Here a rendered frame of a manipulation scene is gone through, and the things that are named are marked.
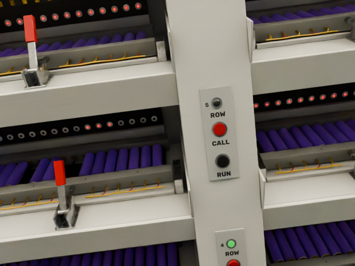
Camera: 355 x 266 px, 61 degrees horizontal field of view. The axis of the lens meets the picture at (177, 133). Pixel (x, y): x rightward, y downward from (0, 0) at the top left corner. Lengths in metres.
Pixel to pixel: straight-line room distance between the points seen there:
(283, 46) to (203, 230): 0.28
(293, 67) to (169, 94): 0.16
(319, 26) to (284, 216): 0.28
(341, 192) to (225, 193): 0.16
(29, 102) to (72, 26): 0.20
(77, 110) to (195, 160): 0.17
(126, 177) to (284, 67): 0.28
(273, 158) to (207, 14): 0.24
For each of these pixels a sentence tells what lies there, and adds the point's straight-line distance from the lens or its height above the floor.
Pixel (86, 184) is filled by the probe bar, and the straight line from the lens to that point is 0.49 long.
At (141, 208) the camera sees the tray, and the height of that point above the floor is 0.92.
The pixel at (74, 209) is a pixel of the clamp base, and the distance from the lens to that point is 0.47.
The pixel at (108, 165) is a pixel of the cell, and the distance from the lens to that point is 0.52.
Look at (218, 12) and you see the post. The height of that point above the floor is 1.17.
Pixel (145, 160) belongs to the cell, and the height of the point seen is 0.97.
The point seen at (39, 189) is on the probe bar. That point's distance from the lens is 0.52.
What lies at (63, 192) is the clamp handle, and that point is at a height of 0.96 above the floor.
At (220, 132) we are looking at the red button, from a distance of 0.39.
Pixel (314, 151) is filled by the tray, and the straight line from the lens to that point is 0.51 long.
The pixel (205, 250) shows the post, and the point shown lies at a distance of 0.45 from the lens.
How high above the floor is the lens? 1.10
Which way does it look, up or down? 10 degrees down
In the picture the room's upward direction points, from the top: 7 degrees counter-clockwise
